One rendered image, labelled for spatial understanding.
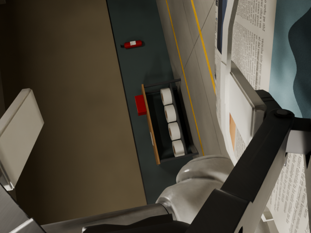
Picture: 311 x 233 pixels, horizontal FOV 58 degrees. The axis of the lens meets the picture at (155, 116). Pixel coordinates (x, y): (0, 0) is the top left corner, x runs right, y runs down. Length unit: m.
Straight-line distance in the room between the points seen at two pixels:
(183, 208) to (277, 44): 0.36
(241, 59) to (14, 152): 0.21
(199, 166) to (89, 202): 6.43
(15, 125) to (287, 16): 0.18
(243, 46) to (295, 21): 0.09
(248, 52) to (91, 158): 6.71
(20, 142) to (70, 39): 7.61
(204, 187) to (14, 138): 0.42
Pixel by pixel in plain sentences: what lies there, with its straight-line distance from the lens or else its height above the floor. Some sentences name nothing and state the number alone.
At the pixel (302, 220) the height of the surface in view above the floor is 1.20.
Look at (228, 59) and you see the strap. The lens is 0.19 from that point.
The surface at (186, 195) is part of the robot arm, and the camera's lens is 0.53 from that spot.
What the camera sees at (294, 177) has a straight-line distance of 0.23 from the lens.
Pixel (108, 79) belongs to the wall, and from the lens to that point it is 7.22.
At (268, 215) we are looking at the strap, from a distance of 0.30.
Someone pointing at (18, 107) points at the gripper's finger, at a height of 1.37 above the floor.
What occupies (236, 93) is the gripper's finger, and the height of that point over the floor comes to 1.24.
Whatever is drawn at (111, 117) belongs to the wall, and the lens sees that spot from 6.97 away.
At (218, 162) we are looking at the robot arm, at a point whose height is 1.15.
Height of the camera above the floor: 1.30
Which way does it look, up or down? 5 degrees down
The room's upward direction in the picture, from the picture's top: 101 degrees counter-clockwise
